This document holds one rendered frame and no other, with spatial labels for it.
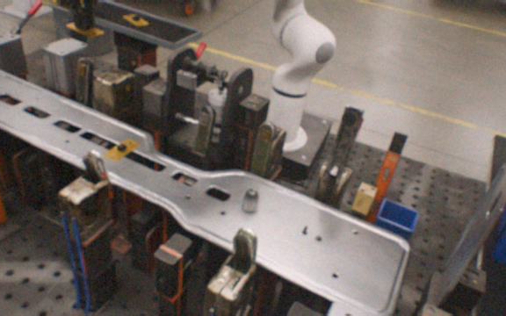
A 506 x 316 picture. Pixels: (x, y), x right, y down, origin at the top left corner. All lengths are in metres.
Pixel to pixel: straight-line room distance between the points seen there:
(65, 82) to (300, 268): 0.82
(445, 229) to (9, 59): 1.44
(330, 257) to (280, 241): 0.10
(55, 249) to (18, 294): 0.15
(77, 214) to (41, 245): 0.42
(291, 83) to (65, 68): 0.64
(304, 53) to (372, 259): 0.63
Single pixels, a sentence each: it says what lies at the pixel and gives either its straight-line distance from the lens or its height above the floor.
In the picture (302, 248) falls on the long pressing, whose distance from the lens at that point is 0.87.
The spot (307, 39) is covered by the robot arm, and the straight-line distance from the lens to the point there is 1.27.
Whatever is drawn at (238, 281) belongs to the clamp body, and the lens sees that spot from 0.74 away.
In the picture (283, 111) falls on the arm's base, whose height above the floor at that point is 0.93.
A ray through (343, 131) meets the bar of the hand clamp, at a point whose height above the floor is 1.16.
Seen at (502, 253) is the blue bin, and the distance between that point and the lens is 0.97.
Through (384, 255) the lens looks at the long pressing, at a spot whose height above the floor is 1.00.
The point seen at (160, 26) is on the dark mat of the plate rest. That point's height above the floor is 1.16.
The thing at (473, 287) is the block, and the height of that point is 1.08.
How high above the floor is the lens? 1.62
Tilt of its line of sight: 36 degrees down
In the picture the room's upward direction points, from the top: 8 degrees clockwise
